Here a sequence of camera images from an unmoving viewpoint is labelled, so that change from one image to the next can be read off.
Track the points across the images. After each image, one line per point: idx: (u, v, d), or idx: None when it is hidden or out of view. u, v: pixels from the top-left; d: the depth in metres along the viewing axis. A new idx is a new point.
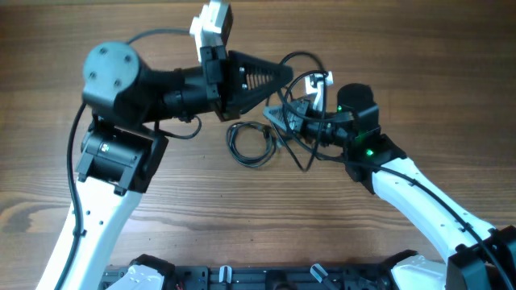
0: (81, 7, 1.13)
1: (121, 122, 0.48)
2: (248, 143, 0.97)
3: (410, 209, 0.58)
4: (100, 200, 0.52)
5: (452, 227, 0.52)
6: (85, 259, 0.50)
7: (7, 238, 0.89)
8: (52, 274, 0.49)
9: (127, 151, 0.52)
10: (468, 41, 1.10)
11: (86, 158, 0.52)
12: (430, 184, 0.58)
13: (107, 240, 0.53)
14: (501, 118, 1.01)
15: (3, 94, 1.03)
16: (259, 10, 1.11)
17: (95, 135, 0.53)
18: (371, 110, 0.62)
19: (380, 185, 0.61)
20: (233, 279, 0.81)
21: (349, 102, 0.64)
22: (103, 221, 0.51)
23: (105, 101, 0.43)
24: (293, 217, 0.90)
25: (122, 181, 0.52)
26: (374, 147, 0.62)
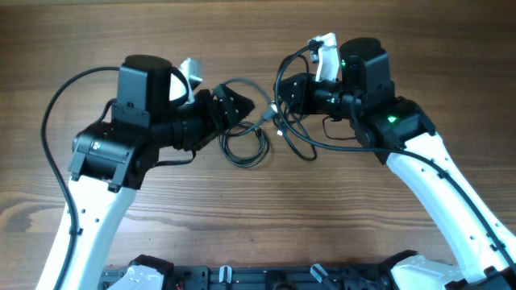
0: (81, 7, 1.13)
1: (139, 107, 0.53)
2: (241, 143, 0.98)
3: (434, 206, 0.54)
4: (93, 198, 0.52)
5: (481, 239, 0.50)
6: (84, 257, 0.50)
7: (6, 238, 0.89)
8: (51, 274, 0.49)
9: (121, 147, 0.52)
10: (467, 41, 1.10)
11: (78, 157, 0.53)
12: (461, 180, 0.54)
13: (105, 237, 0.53)
14: (502, 118, 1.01)
15: (3, 94, 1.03)
16: (259, 11, 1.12)
17: (85, 134, 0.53)
18: (380, 57, 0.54)
19: (404, 170, 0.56)
20: (233, 279, 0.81)
21: (353, 52, 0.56)
22: (98, 218, 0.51)
23: (138, 74, 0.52)
24: (294, 217, 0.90)
25: (116, 178, 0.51)
26: (395, 113, 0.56)
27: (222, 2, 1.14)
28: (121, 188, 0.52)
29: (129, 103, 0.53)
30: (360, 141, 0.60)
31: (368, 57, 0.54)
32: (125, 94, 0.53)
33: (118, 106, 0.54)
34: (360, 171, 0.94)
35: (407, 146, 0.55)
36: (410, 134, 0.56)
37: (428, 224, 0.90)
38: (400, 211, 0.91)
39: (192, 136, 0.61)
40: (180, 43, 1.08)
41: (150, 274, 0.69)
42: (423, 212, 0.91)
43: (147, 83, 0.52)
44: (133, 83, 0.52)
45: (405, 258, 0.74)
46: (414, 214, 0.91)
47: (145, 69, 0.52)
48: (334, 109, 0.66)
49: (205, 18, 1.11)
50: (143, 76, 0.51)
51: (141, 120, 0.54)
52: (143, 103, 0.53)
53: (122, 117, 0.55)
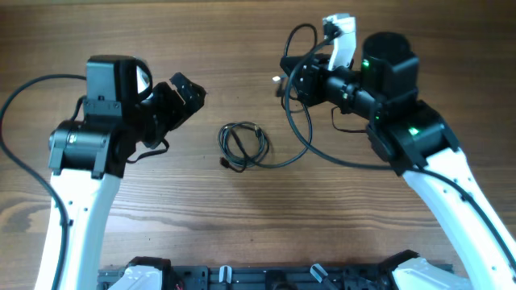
0: (81, 7, 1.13)
1: (110, 98, 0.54)
2: (242, 143, 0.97)
3: (453, 228, 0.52)
4: (79, 188, 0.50)
5: (504, 270, 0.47)
6: (77, 250, 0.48)
7: (6, 238, 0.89)
8: (46, 271, 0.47)
9: (95, 139, 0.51)
10: (467, 41, 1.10)
11: (57, 151, 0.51)
12: (484, 202, 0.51)
13: (94, 226, 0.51)
14: (501, 119, 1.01)
15: (3, 94, 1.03)
16: (260, 11, 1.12)
17: (60, 130, 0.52)
18: (409, 61, 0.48)
19: (425, 188, 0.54)
20: (233, 279, 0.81)
21: (379, 52, 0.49)
22: (87, 207, 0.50)
23: (105, 67, 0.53)
24: (293, 217, 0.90)
25: (97, 164, 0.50)
26: (418, 124, 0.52)
27: (222, 2, 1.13)
28: (104, 174, 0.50)
29: (99, 97, 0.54)
30: (378, 151, 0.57)
31: (397, 60, 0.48)
32: (93, 88, 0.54)
33: (88, 101, 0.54)
34: (360, 171, 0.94)
35: (430, 163, 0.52)
36: (431, 147, 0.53)
37: (427, 224, 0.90)
38: (400, 211, 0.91)
39: (161, 125, 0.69)
40: (180, 43, 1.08)
41: (147, 271, 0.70)
42: (423, 212, 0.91)
43: (114, 74, 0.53)
44: (99, 76, 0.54)
45: (406, 260, 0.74)
46: (414, 214, 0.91)
47: (111, 61, 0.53)
48: (347, 104, 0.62)
49: (205, 18, 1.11)
50: (110, 68, 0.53)
51: (113, 112, 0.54)
52: (113, 93, 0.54)
53: (93, 112, 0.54)
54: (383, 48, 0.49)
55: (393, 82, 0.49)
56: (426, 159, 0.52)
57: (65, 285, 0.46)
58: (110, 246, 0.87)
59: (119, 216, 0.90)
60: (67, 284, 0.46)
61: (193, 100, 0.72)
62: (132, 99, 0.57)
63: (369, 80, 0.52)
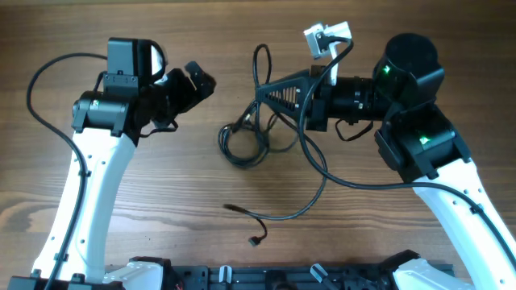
0: (80, 6, 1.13)
1: (128, 72, 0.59)
2: (242, 143, 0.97)
3: (460, 238, 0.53)
4: (97, 143, 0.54)
5: (510, 282, 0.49)
6: (93, 201, 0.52)
7: (6, 238, 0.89)
8: (64, 217, 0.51)
9: (116, 105, 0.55)
10: (467, 41, 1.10)
11: (81, 113, 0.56)
12: (494, 214, 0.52)
13: (110, 180, 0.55)
14: (502, 119, 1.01)
15: (4, 94, 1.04)
16: (259, 11, 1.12)
17: (83, 98, 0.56)
18: (434, 73, 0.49)
19: (434, 199, 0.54)
20: (233, 279, 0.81)
21: (402, 62, 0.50)
22: (105, 160, 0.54)
23: (125, 45, 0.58)
24: (293, 217, 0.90)
25: (118, 123, 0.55)
26: (428, 133, 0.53)
27: (222, 2, 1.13)
28: (123, 133, 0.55)
29: (118, 71, 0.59)
30: (386, 158, 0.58)
31: (424, 71, 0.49)
32: (114, 64, 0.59)
33: (109, 75, 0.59)
34: (360, 171, 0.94)
35: (440, 174, 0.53)
36: (443, 158, 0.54)
37: (428, 224, 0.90)
38: (400, 211, 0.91)
39: (172, 105, 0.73)
40: (180, 43, 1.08)
41: (149, 265, 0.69)
42: (423, 212, 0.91)
43: (133, 51, 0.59)
44: (121, 53, 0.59)
45: (406, 262, 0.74)
46: (414, 214, 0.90)
47: (131, 39, 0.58)
48: (363, 112, 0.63)
49: (205, 18, 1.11)
50: (129, 46, 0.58)
51: (131, 85, 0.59)
52: (131, 69, 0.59)
53: (113, 85, 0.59)
54: (405, 55, 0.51)
55: (413, 91, 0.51)
56: (436, 171, 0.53)
57: (79, 232, 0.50)
58: (110, 246, 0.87)
59: (119, 216, 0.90)
60: (81, 231, 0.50)
61: (203, 85, 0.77)
62: (149, 76, 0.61)
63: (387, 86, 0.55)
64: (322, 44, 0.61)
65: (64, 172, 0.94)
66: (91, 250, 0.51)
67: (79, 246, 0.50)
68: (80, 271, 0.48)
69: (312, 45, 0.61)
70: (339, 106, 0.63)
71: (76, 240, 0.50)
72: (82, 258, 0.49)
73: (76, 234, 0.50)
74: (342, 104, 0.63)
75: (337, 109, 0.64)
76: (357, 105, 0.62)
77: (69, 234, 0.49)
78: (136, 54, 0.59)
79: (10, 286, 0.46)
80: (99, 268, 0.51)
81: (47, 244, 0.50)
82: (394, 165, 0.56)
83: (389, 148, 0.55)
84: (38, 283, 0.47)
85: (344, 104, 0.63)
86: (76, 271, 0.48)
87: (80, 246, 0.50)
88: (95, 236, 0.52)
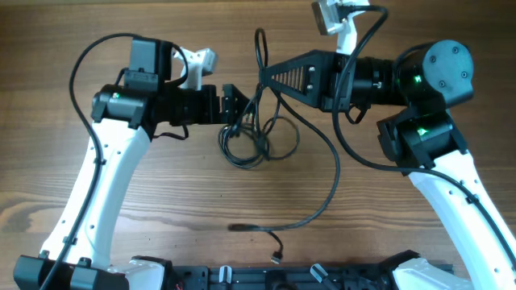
0: (81, 7, 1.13)
1: (148, 71, 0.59)
2: (243, 143, 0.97)
3: (457, 229, 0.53)
4: (116, 134, 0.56)
5: (506, 272, 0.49)
6: (105, 188, 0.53)
7: (6, 238, 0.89)
8: (76, 201, 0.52)
9: (135, 101, 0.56)
10: (467, 41, 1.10)
11: (101, 105, 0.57)
12: (491, 206, 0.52)
13: (122, 171, 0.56)
14: (502, 119, 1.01)
15: (4, 94, 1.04)
16: (259, 11, 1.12)
17: (103, 92, 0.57)
18: (463, 93, 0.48)
19: (430, 188, 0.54)
20: (233, 279, 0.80)
21: (434, 77, 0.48)
22: (120, 151, 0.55)
23: (148, 44, 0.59)
24: (294, 217, 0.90)
25: (135, 117, 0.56)
26: (426, 125, 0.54)
27: (222, 2, 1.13)
28: (140, 126, 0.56)
29: (140, 68, 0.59)
30: (384, 149, 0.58)
31: (453, 90, 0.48)
32: (136, 60, 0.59)
33: (130, 71, 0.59)
34: (361, 170, 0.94)
35: (437, 163, 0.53)
36: (440, 149, 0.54)
37: (428, 224, 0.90)
38: (400, 211, 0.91)
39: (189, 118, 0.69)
40: (180, 43, 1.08)
41: (151, 264, 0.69)
42: (423, 212, 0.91)
43: (156, 51, 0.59)
44: (143, 52, 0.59)
45: (406, 260, 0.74)
46: (414, 214, 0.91)
47: (153, 40, 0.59)
48: (381, 93, 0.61)
49: (205, 18, 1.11)
50: (153, 46, 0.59)
51: (151, 83, 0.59)
52: (151, 67, 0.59)
53: (133, 81, 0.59)
54: (439, 72, 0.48)
55: (438, 108, 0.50)
56: (433, 162, 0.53)
57: (89, 217, 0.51)
58: None
59: (119, 216, 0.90)
60: (92, 217, 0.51)
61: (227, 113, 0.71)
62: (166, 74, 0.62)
63: (414, 93, 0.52)
64: (342, 14, 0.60)
65: (65, 172, 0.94)
66: (100, 234, 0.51)
67: (89, 231, 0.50)
68: (87, 256, 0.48)
69: (329, 12, 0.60)
70: (355, 90, 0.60)
71: (86, 225, 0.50)
72: (90, 243, 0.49)
73: (88, 219, 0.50)
74: (360, 85, 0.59)
75: (355, 93, 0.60)
76: (375, 85, 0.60)
77: (81, 217, 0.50)
78: (158, 54, 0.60)
79: (18, 265, 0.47)
80: (105, 254, 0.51)
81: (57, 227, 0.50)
82: (392, 155, 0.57)
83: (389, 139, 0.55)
84: (46, 263, 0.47)
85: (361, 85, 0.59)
86: (83, 254, 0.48)
87: (89, 231, 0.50)
88: (105, 221, 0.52)
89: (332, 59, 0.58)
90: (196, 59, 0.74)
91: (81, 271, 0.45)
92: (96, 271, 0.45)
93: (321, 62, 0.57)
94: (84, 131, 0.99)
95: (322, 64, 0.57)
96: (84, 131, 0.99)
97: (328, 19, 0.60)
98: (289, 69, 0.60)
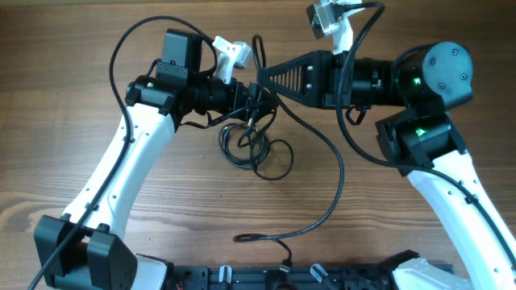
0: (80, 6, 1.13)
1: (180, 64, 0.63)
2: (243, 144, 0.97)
3: (455, 229, 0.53)
4: (147, 117, 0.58)
5: (505, 271, 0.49)
6: (130, 167, 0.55)
7: (6, 238, 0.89)
8: (102, 174, 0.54)
9: (166, 92, 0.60)
10: (467, 41, 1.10)
11: (135, 91, 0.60)
12: (490, 205, 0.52)
13: (148, 152, 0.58)
14: (502, 119, 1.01)
15: (3, 94, 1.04)
16: (258, 11, 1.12)
17: (139, 82, 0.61)
18: (463, 96, 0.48)
19: (430, 188, 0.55)
20: (233, 279, 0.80)
21: (436, 80, 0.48)
22: (148, 132, 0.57)
23: (181, 39, 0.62)
24: (294, 217, 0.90)
25: (166, 103, 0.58)
26: (424, 125, 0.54)
27: (222, 2, 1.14)
28: (169, 113, 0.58)
29: (172, 61, 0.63)
30: (384, 151, 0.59)
31: (451, 94, 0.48)
32: (169, 54, 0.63)
33: (163, 63, 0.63)
34: (360, 171, 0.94)
35: (436, 163, 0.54)
36: (439, 150, 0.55)
37: (427, 224, 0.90)
38: (400, 211, 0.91)
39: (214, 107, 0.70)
40: None
41: (155, 261, 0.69)
42: (423, 212, 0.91)
43: (187, 45, 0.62)
44: (176, 45, 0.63)
45: (406, 260, 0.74)
46: (414, 214, 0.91)
47: (186, 35, 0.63)
48: (380, 93, 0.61)
49: (205, 18, 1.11)
50: (185, 39, 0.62)
51: (180, 76, 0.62)
52: (182, 60, 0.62)
53: (164, 73, 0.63)
54: (439, 74, 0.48)
55: (437, 110, 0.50)
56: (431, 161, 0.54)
57: (113, 188, 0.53)
58: None
59: None
60: (114, 188, 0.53)
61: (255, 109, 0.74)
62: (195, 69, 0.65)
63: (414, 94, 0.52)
64: (337, 14, 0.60)
65: (66, 172, 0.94)
66: (119, 208, 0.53)
67: (110, 200, 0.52)
68: (106, 222, 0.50)
69: (325, 12, 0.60)
70: (355, 90, 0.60)
71: (109, 195, 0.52)
72: (110, 212, 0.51)
73: (110, 189, 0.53)
74: (359, 86, 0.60)
75: (355, 93, 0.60)
76: (374, 85, 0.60)
77: (104, 188, 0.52)
78: (189, 47, 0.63)
79: (39, 224, 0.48)
80: (121, 228, 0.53)
81: (81, 194, 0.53)
82: (391, 156, 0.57)
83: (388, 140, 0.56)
84: (66, 225, 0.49)
85: (360, 86, 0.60)
86: (102, 221, 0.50)
87: (111, 200, 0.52)
88: (125, 197, 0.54)
89: (330, 57, 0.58)
90: (230, 51, 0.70)
91: (100, 237, 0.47)
92: (113, 238, 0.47)
93: (318, 60, 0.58)
94: (84, 130, 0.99)
95: (320, 61, 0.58)
96: (84, 131, 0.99)
97: (323, 20, 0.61)
98: (288, 69, 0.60)
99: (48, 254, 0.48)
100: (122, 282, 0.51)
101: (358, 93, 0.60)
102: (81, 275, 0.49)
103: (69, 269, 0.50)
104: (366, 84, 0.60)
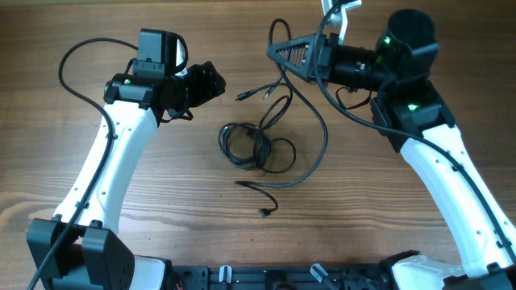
0: (81, 7, 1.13)
1: (156, 60, 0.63)
2: (243, 144, 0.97)
3: (443, 196, 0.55)
4: (127, 113, 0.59)
5: (488, 235, 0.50)
6: (115, 160, 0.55)
7: (6, 238, 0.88)
8: (89, 172, 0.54)
9: (144, 85, 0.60)
10: (467, 40, 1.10)
11: (114, 89, 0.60)
12: (476, 175, 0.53)
13: (132, 147, 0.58)
14: (502, 118, 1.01)
15: (3, 94, 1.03)
16: (258, 11, 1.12)
17: (115, 80, 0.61)
18: (428, 46, 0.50)
19: (418, 159, 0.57)
20: (233, 279, 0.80)
21: (401, 34, 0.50)
22: (131, 127, 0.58)
23: (155, 36, 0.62)
24: (294, 217, 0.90)
25: (145, 97, 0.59)
26: (416, 101, 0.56)
27: (222, 2, 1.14)
28: (150, 107, 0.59)
29: (148, 58, 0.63)
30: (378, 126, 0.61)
31: (418, 44, 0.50)
32: (144, 51, 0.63)
33: (139, 61, 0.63)
34: (360, 170, 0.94)
35: (426, 134, 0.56)
36: (430, 124, 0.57)
37: (428, 224, 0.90)
38: (400, 211, 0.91)
39: (189, 101, 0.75)
40: None
41: (152, 258, 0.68)
42: (423, 212, 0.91)
43: (162, 42, 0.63)
44: (151, 42, 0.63)
45: (406, 257, 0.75)
46: (414, 213, 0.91)
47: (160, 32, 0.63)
48: (363, 80, 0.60)
49: (205, 18, 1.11)
50: (159, 36, 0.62)
51: (157, 72, 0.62)
52: (158, 56, 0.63)
53: (141, 71, 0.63)
54: (404, 30, 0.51)
55: (409, 64, 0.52)
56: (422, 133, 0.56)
57: (101, 184, 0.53)
58: None
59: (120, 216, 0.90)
60: (103, 184, 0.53)
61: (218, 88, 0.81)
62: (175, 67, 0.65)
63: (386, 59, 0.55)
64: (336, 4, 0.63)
65: (65, 172, 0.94)
66: (110, 203, 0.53)
67: (100, 196, 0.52)
68: (98, 218, 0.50)
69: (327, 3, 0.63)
70: (340, 72, 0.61)
71: (97, 192, 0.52)
72: (102, 208, 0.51)
73: (99, 186, 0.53)
74: (344, 69, 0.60)
75: (340, 76, 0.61)
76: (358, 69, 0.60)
77: (93, 184, 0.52)
78: (165, 44, 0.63)
79: (31, 227, 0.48)
80: (114, 223, 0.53)
81: (70, 194, 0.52)
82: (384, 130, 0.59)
83: (380, 115, 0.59)
84: (58, 225, 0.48)
85: (344, 68, 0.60)
86: (95, 218, 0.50)
87: (101, 196, 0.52)
88: (114, 192, 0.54)
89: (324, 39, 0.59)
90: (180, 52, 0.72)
91: (93, 232, 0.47)
92: (107, 231, 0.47)
93: (314, 38, 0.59)
94: (84, 130, 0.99)
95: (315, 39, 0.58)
96: (84, 131, 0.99)
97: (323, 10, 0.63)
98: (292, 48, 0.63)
99: (43, 256, 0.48)
100: (121, 278, 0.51)
101: (343, 74, 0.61)
102: (78, 275, 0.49)
103: (67, 271, 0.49)
104: (349, 67, 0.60)
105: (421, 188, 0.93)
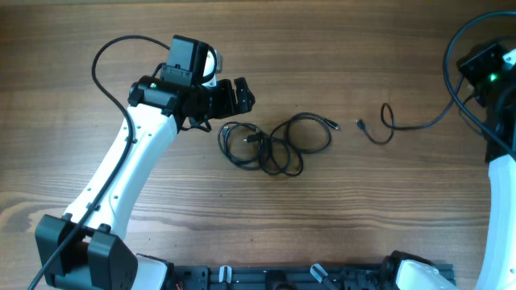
0: (81, 7, 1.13)
1: (185, 68, 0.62)
2: (243, 143, 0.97)
3: (502, 221, 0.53)
4: (150, 118, 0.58)
5: None
6: (132, 166, 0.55)
7: (6, 238, 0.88)
8: (102, 174, 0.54)
9: (169, 92, 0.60)
10: None
11: (138, 93, 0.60)
12: None
13: (150, 152, 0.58)
14: None
15: (3, 95, 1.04)
16: (258, 11, 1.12)
17: (141, 83, 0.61)
18: None
19: (501, 177, 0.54)
20: (233, 279, 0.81)
21: None
22: (151, 133, 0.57)
23: (188, 45, 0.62)
24: (294, 217, 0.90)
25: (169, 104, 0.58)
26: None
27: (222, 2, 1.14)
28: (172, 113, 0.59)
29: (176, 64, 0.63)
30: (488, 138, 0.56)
31: None
32: (175, 56, 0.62)
33: (167, 66, 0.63)
34: (361, 171, 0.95)
35: None
36: None
37: (427, 224, 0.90)
38: (400, 211, 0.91)
39: (212, 111, 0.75)
40: None
41: (155, 260, 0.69)
42: (422, 212, 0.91)
43: (193, 50, 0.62)
44: (183, 49, 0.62)
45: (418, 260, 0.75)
46: (413, 214, 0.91)
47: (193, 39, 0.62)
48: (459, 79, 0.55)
49: (205, 18, 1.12)
50: (190, 44, 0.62)
51: (185, 79, 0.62)
52: (188, 64, 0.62)
53: (168, 76, 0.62)
54: None
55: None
56: None
57: (114, 188, 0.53)
58: None
59: None
60: (116, 188, 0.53)
61: (245, 102, 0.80)
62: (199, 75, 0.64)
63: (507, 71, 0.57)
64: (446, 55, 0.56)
65: (66, 172, 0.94)
66: (122, 207, 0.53)
67: (112, 200, 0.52)
68: (107, 222, 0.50)
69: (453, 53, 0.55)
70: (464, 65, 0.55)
71: (110, 196, 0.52)
72: (112, 212, 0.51)
73: (112, 189, 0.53)
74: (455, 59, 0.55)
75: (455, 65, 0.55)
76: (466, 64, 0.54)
77: (106, 188, 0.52)
78: (196, 52, 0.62)
79: (41, 223, 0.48)
80: (122, 227, 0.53)
81: (83, 194, 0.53)
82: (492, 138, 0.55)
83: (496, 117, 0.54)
84: (67, 225, 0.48)
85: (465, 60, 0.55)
86: (104, 221, 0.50)
87: (113, 200, 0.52)
88: (126, 197, 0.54)
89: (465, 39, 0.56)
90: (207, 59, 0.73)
91: (100, 238, 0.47)
92: (114, 238, 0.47)
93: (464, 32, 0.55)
94: (84, 130, 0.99)
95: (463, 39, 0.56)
96: (84, 130, 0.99)
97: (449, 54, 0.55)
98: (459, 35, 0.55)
99: (49, 254, 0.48)
100: (122, 282, 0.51)
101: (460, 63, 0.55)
102: (81, 275, 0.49)
103: (69, 269, 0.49)
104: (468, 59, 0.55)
105: (421, 188, 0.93)
